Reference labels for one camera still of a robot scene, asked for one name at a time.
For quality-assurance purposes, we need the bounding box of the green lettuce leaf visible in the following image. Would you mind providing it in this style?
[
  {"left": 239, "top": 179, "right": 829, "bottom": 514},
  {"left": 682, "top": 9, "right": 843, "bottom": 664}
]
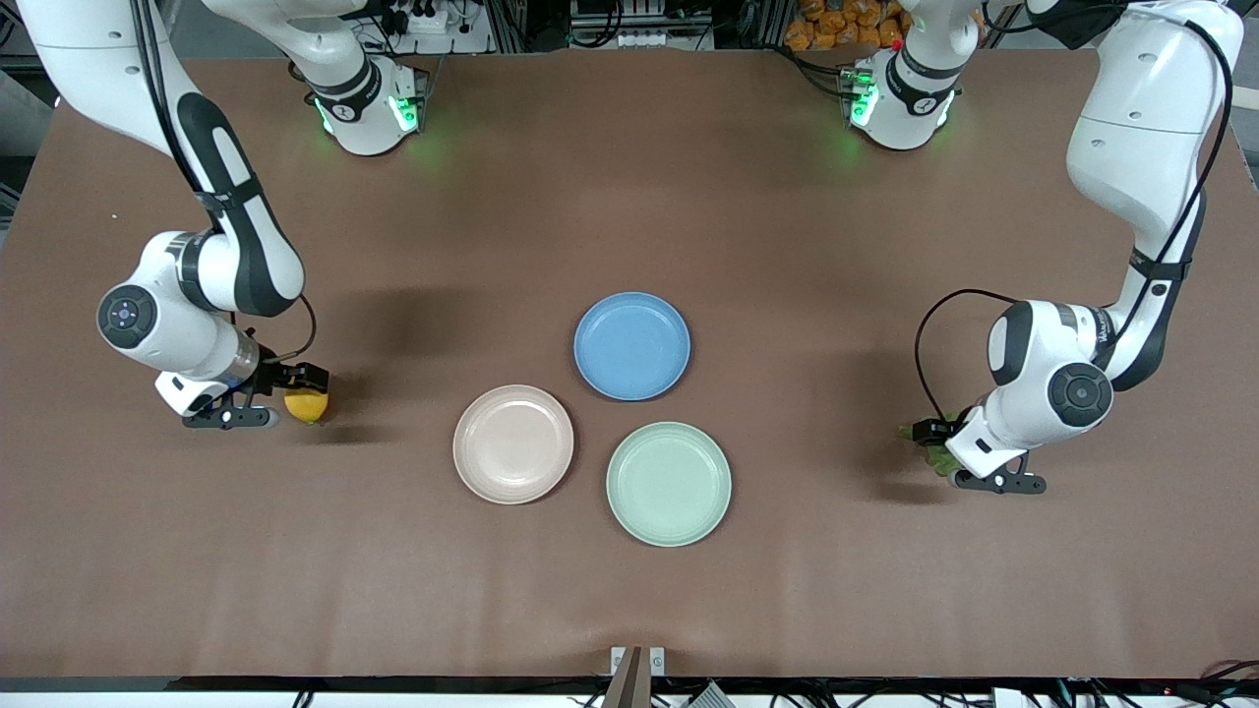
[{"left": 897, "top": 421, "right": 963, "bottom": 479}]

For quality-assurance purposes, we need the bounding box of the pink plate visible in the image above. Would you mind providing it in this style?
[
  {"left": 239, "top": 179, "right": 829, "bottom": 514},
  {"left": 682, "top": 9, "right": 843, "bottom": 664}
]
[{"left": 452, "top": 383, "right": 575, "bottom": 505}]

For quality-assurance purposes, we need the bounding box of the light green plate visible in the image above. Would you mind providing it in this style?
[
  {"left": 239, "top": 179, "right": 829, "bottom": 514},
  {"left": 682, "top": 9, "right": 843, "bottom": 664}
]
[{"left": 606, "top": 421, "right": 733, "bottom": 548}]

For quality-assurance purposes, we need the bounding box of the blue plate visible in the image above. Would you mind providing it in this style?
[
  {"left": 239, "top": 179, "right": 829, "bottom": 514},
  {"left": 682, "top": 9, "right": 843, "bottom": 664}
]
[{"left": 573, "top": 291, "right": 691, "bottom": 402}]

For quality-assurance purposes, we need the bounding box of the white power strip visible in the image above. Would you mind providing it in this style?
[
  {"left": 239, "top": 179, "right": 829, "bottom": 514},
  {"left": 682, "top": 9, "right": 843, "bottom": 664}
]
[{"left": 379, "top": 0, "right": 493, "bottom": 55}]

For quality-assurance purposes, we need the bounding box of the bag of oranges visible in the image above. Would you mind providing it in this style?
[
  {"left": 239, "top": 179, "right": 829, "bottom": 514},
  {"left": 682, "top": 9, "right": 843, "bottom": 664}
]
[{"left": 784, "top": 0, "right": 911, "bottom": 52}]

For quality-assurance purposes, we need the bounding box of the background control equipment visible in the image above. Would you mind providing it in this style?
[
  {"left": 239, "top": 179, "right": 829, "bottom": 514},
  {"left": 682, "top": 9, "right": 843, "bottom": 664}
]
[{"left": 569, "top": 0, "right": 714, "bottom": 50}]

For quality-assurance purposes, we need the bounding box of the black base cable bundle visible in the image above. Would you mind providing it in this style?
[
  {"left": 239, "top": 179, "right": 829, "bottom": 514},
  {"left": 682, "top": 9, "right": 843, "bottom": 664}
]
[{"left": 780, "top": 45, "right": 855, "bottom": 99}]

